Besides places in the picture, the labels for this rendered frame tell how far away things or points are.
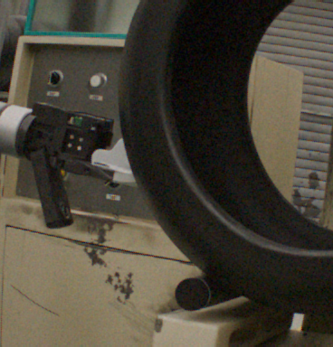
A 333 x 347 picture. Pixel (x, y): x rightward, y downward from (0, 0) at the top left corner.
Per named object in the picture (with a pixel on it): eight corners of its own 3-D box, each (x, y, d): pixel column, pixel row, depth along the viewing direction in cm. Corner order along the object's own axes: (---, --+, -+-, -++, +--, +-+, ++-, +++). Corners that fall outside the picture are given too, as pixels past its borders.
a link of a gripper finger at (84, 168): (109, 170, 138) (55, 154, 142) (107, 182, 138) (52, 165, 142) (125, 171, 143) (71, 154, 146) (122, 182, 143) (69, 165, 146)
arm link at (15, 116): (-10, 153, 147) (17, 154, 155) (13, 161, 145) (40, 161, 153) (1, 104, 146) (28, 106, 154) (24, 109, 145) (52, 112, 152)
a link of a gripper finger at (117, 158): (155, 147, 137) (94, 130, 141) (144, 192, 138) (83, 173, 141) (164, 147, 140) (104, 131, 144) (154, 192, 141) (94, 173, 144)
